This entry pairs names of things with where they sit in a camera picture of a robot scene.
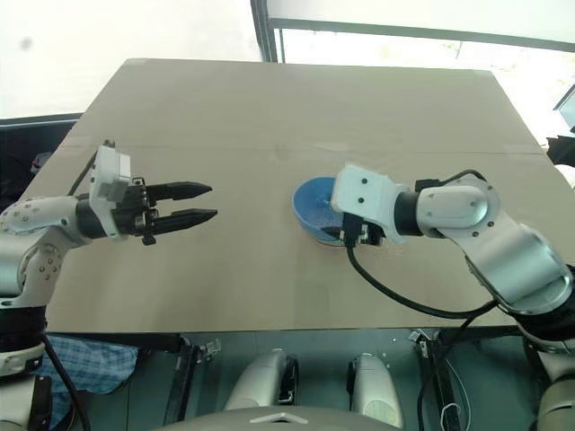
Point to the black chair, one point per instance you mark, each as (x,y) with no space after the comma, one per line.
(561,150)

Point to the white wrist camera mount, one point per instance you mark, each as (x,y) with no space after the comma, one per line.
(364,193)
(110,173)

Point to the blue bowl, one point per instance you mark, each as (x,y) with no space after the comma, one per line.
(310,202)

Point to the silver rounded robot leg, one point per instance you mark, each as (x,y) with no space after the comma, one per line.
(262,381)
(375,386)

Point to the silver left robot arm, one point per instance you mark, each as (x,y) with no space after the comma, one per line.
(42,215)

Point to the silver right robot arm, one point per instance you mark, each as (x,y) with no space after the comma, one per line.
(507,242)

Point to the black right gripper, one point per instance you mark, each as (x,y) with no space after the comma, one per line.
(366,233)

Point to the dark window frame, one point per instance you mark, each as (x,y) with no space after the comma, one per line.
(269,31)

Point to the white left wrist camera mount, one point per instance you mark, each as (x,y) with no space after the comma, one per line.
(110,173)

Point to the grey robot torso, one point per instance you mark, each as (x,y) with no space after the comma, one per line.
(278,419)

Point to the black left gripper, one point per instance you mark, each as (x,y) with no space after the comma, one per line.
(135,211)

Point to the dark side bench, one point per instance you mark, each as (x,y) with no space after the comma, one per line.
(27,143)

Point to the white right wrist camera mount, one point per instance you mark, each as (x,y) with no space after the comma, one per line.
(364,193)

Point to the blue checked cloth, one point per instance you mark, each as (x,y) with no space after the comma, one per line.
(94,363)

